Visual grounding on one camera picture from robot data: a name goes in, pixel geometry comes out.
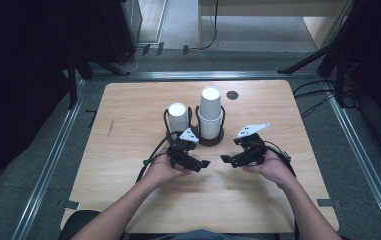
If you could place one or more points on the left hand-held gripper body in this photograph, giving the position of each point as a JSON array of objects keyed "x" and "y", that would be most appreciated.
[{"x": 181, "y": 145}]

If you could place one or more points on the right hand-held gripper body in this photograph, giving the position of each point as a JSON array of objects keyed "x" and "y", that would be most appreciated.
[{"x": 254, "y": 146}]

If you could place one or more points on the person's left hand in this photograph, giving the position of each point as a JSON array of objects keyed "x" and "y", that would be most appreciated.
[{"x": 161, "y": 171}]

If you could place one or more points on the person's right hand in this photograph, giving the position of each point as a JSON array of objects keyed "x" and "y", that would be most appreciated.
[{"x": 274, "y": 168}]

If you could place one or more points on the dark round table grommet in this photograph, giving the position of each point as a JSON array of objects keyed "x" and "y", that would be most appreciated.
[{"x": 232, "y": 95}]

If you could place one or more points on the person's grey-blue shirt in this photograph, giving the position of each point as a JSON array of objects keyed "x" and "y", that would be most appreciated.
[{"x": 204, "y": 235}]

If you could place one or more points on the black tape strip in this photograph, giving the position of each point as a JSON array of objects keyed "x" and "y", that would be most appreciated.
[
  {"x": 146, "y": 49},
  {"x": 185, "y": 49},
  {"x": 160, "y": 48},
  {"x": 93, "y": 118}
]

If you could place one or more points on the black tripod stand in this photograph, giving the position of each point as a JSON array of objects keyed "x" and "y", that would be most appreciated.
[{"x": 331, "y": 50}]

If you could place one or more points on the black metal stand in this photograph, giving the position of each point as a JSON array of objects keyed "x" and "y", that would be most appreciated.
[{"x": 73, "y": 80}]

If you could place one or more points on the black cabinet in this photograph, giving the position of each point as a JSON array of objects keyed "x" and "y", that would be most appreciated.
[{"x": 118, "y": 30}]

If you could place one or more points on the light wooden desk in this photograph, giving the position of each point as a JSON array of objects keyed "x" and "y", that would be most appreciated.
[{"x": 271, "y": 8}]

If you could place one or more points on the metal floor rail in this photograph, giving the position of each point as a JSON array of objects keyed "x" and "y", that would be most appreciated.
[
  {"x": 361, "y": 156},
  {"x": 49, "y": 163},
  {"x": 204, "y": 75}
]

